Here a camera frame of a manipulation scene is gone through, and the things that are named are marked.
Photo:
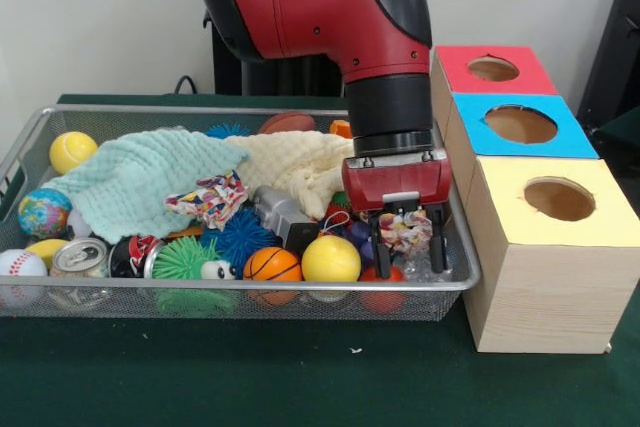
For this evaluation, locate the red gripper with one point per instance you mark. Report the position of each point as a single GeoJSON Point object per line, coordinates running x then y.
{"type": "Point", "coordinates": [395, 182]}

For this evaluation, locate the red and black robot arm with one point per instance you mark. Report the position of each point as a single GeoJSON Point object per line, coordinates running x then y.
{"type": "Point", "coordinates": [310, 2]}

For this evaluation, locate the wooden box with three holes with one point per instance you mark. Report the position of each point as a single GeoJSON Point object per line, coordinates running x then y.
{"type": "Point", "coordinates": [550, 297]}

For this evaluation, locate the red-orange ball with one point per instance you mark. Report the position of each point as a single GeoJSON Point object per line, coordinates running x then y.
{"type": "Point", "coordinates": [396, 277]}

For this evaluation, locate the smooth yellow ball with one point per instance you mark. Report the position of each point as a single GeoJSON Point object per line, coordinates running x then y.
{"type": "Point", "coordinates": [331, 259]}

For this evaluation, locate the small orange basketball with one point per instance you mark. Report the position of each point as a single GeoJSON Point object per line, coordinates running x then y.
{"type": "Point", "coordinates": [272, 264]}

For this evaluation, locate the cream waffle cloth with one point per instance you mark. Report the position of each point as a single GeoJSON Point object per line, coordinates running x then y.
{"type": "Point", "coordinates": [300, 162]}

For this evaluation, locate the green spiky toy with eyes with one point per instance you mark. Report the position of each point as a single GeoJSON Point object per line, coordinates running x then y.
{"type": "Point", "coordinates": [180, 259]}

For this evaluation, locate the mint green waffle cloth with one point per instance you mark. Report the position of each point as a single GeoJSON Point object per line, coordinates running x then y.
{"type": "Point", "coordinates": [130, 177]}

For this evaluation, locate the silver drink can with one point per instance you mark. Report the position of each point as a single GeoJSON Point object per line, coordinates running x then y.
{"type": "Point", "coordinates": [80, 254]}

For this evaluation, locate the yellow ball with seam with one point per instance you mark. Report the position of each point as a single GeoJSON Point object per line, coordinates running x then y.
{"type": "Point", "coordinates": [72, 152]}

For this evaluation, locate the globe print ball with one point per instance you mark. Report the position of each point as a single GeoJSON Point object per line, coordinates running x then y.
{"type": "Point", "coordinates": [44, 213]}

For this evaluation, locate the white baseball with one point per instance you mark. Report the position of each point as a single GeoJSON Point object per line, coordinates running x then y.
{"type": "Point", "coordinates": [20, 267]}

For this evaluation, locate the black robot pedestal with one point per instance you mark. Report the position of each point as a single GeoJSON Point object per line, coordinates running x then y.
{"type": "Point", "coordinates": [227, 72]}

